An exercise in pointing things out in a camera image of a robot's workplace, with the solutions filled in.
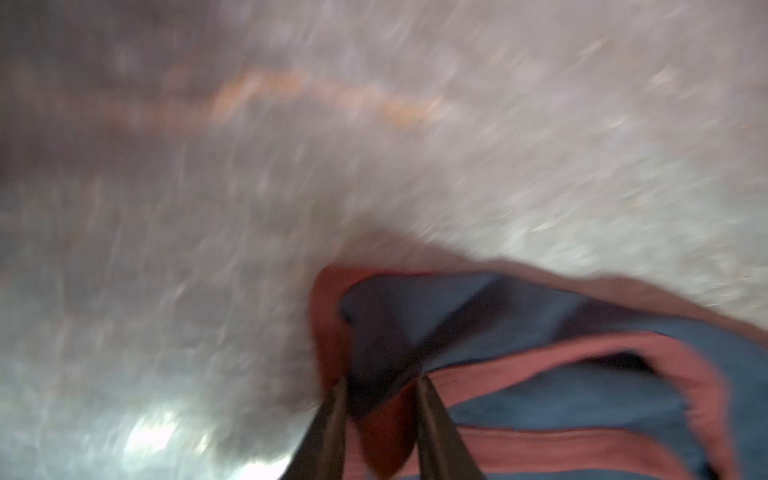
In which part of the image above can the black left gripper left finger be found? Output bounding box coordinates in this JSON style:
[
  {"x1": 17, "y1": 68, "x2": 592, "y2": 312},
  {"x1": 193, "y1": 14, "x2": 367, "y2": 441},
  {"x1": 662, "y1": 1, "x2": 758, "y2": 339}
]
[{"x1": 280, "y1": 379, "x2": 348, "y2": 480}]

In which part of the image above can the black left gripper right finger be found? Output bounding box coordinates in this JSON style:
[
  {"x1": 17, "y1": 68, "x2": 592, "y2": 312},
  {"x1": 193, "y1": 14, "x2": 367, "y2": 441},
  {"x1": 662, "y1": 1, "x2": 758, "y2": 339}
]
[{"x1": 415, "y1": 376, "x2": 485, "y2": 480}]

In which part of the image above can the navy tank top red trim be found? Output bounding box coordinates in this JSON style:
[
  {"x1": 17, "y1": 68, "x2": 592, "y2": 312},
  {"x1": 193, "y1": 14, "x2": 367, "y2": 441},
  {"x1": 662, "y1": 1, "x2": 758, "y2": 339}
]
[{"x1": 309, "y1": 265, "x2": 767, "y2": 479}]

